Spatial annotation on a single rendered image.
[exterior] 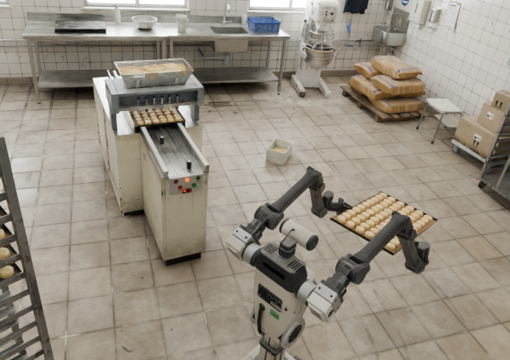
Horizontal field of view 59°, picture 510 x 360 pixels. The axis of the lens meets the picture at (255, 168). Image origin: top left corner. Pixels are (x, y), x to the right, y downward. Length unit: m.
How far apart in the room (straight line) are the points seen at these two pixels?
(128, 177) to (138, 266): 0.74
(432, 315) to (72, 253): 2.78
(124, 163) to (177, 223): 0.75
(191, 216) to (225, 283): 0.57
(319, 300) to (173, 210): 1.75
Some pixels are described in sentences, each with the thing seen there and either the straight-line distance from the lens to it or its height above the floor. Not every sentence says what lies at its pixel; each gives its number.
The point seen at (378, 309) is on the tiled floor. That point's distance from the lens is 3.61.
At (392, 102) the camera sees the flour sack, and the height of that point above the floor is 0.26.
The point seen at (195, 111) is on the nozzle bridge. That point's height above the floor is 0.93.
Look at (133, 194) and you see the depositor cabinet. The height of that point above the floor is 0.27.
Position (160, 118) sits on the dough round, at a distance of 3.77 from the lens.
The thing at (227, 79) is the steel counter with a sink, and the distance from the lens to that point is 6.65.
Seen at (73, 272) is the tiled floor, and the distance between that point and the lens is 3.73.
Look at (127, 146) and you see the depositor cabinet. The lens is 3.75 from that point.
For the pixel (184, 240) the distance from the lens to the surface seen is 3.51.
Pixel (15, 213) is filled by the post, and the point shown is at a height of 1.53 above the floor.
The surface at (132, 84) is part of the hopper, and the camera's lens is 3.61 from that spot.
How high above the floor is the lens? 2.52
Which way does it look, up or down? 31 degrees down
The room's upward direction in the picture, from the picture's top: 6 degrees clockwise
